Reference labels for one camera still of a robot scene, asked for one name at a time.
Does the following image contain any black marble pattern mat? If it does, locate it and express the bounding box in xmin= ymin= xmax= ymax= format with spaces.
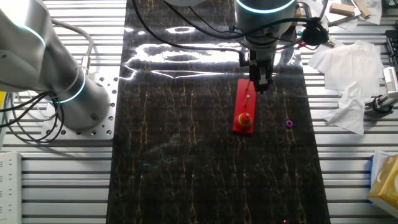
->
xmin=105 ymin=0 xmax=331 ymax=224

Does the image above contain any black camera cable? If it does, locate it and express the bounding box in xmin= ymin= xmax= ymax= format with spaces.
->
xmin=164 ymin=0 xmax=315 ymax=41

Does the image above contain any blue white tissue pack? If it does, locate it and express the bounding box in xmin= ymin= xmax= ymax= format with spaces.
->
xmin=368 ymin=155 xmax=374 ymax=205

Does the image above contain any slim wooden block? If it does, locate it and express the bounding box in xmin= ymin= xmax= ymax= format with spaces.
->
xmin=353 ymin=0 xmax=373 ymax=19

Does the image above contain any yellow tissue box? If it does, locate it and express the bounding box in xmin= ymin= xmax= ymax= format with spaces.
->
xmin=366 ymin=154 xmax=398 ymax=218

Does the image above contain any red Hanoi base with pegs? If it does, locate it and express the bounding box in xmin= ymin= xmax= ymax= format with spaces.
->
xmin=232 ymin=77 xmax=257 ymax=135

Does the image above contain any black keyboard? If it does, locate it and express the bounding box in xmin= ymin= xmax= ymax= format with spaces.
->
xmin=385 ymin=29 xmax=398 ymax=72

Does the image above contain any large crumpled white paper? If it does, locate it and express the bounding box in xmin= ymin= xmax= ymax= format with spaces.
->
xmin=307 ymin=40 xmax=385 ymax=94

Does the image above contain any long wooden block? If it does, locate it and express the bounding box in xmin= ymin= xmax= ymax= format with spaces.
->
xmin=328 ymin=2 xmax=356 ymax=17

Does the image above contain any silver depth camera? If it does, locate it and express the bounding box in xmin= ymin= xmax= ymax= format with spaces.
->
xmin=382 ymin=66 xmax=398 ymax=101

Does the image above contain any black camera stand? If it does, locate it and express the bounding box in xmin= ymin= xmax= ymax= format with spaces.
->
xmin=364 ymin=91 xmax=398 ymax=114

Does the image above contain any white power strip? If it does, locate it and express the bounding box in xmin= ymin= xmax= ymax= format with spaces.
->
xmin=0 ymin=151 xmax=22 ymax=224

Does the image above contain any white tissue in box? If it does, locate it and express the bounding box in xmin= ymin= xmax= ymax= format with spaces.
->
xmin=372 ymin=151 xmax=391 ymax=180

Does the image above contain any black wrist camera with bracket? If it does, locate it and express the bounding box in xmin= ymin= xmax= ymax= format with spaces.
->
xmin=300 ymin=17 xmax=330 ymax=47

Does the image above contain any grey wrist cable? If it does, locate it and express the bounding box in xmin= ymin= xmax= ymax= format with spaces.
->
xmin=319 ymin=0 xmax=330 ymax=20

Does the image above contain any grey cable with metal connector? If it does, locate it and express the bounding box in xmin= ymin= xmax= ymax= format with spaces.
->
xmin=49 ymin=18 xmax=95 ymax=77

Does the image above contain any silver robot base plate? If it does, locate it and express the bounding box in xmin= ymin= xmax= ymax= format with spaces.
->
xmin=41 ymin=67 xmax=119 ymax=141

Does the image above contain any black base cable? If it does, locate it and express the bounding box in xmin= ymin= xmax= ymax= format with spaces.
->
xmin=0 ymin=90 xmax=60 ymax=139
xmin=0 ymin=91 xmax=65 ymax=144

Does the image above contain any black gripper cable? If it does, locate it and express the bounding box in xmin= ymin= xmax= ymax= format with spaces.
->
xmin=130 ymin=0 xmax=251 ymax=68

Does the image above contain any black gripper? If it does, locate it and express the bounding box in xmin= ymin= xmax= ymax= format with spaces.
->
xmin=248 ymin=49 xmax=275 ymax=95

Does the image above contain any white tissue under block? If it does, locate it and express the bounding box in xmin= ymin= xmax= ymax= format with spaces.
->
xmin=362 ymin=0 xmax=384 ymax=26

